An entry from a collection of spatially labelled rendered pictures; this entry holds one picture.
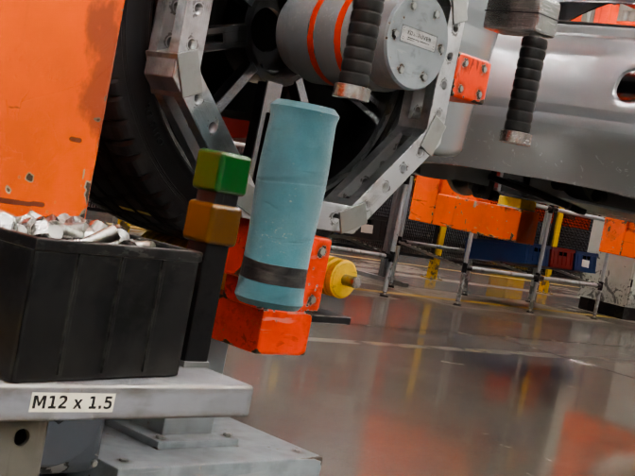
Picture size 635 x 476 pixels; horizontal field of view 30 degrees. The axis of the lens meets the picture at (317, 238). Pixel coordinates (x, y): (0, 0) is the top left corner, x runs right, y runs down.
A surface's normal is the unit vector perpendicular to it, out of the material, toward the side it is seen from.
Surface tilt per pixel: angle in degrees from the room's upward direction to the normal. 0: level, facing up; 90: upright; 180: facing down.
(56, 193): 90
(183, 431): 90
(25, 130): 90
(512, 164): 107
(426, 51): 90
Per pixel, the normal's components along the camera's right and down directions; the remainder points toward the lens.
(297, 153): 0.03, 0.02
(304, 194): 0.44, 0.17
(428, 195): -0.68, -0.10
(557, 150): -0.65, 0.27
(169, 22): 0.70, 0.18
